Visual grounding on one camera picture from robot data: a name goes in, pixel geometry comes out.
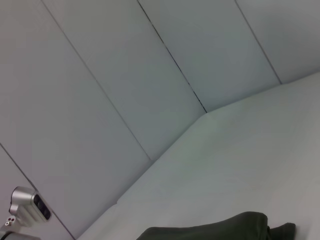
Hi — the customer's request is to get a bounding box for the dark green FREE t-shirt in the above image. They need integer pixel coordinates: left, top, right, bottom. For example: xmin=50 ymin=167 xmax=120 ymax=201
xmin=136 ymin=211 xmax=297 ymax=240

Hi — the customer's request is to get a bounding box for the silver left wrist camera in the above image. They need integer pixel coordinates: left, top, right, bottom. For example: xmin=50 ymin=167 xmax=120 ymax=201
xmin=0 ymin=185 xmax=52 ymax=234

